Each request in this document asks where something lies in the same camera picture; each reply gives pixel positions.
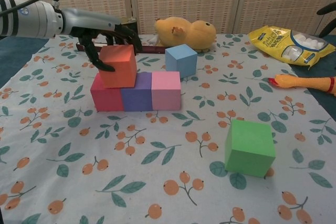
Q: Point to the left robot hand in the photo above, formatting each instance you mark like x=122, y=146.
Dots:
x=89, y=20

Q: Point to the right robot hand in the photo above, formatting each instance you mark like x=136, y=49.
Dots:
x=329, y=9

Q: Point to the orange foam cube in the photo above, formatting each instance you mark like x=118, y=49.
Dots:
x=118, y=66

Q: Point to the magenta foam cube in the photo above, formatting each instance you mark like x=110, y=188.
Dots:
x=107, y=99

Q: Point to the light blue foam cube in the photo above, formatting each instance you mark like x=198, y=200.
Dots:
x=181, y=60

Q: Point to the light pink foam cube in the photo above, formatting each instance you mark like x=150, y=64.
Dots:
x=166, y=93

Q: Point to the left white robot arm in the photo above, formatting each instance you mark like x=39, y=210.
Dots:
x=31, y=19

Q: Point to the gold black tin can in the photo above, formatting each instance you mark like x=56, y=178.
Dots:
x=130, y=22

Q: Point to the yellow marshmallow bag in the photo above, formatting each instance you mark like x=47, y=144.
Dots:
x=278, y=41

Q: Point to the long dark red box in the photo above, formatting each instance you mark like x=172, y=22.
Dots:
x=155, y=48

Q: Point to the yellow rubber chicken toy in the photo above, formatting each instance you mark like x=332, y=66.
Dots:
x=307, y=82

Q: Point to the purple foam cube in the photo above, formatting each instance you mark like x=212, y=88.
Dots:
x=136, y=95

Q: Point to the yellow plush duck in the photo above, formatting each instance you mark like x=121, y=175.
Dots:
x=189, y=33

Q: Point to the floral print tablecloth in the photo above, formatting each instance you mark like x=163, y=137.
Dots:
x=78, y=155

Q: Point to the green foam cube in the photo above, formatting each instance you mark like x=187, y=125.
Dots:
x=249, y=148

